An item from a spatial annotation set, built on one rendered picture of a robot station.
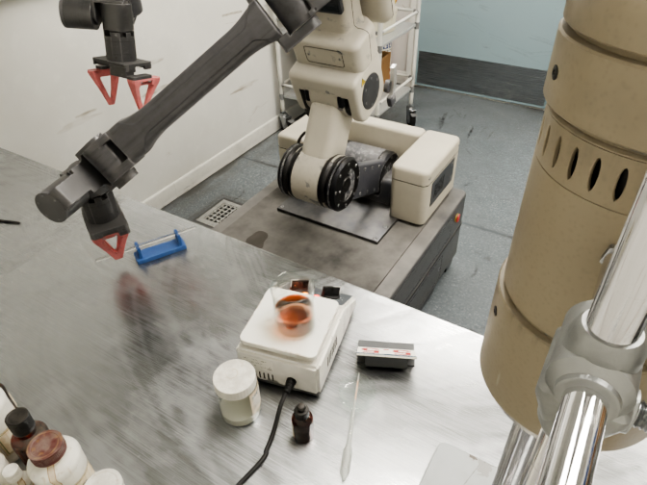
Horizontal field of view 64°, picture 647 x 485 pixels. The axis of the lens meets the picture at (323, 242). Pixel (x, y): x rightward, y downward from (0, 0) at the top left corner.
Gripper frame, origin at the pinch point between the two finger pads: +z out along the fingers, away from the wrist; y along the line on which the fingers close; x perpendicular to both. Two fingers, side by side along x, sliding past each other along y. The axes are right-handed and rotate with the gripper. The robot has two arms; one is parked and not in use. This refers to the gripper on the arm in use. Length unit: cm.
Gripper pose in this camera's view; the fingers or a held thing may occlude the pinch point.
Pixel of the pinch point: (116, 253)
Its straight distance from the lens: 108.2
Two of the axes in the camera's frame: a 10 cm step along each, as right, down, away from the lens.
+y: 4.9, 5.2, -7.0
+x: 8.7, -3.3, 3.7
